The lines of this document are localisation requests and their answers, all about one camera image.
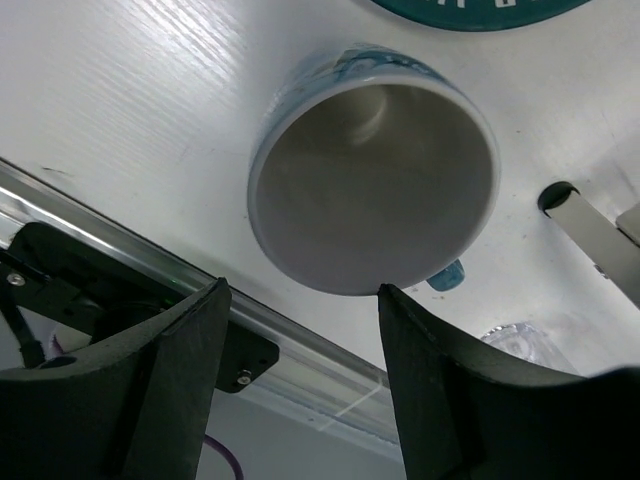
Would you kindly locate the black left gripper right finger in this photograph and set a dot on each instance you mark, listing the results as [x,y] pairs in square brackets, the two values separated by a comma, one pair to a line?
[466,410]

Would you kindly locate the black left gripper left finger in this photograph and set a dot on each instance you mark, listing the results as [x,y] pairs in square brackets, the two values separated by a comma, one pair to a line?
[132,406]

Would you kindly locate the clear drinking glass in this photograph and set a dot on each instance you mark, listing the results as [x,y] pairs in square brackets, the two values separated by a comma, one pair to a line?
[524,341]

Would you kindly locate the blue white mug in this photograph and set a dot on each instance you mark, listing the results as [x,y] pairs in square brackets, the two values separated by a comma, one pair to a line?
[371,168]

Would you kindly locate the white plate green rim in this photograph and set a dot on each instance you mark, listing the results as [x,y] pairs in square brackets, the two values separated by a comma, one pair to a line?
[478,15]

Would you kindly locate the aluminium mounting rail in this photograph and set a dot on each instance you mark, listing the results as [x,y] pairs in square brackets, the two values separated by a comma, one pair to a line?
[73,266]

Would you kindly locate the steel wire dish rack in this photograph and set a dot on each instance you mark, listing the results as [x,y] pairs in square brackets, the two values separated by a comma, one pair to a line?
[612,247]

